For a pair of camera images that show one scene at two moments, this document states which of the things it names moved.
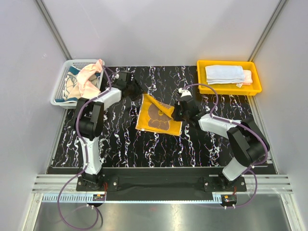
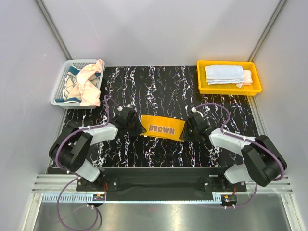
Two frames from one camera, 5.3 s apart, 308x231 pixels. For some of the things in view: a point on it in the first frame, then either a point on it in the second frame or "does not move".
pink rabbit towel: x=248 y=78 does not move
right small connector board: x=228 y=199 does not move
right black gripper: x=177 y=106 -> x=184 y=135
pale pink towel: x=85 y=88 does not move
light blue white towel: x=223 y=74 does not move
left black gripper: x=138 y=89 -> x=140 y=129
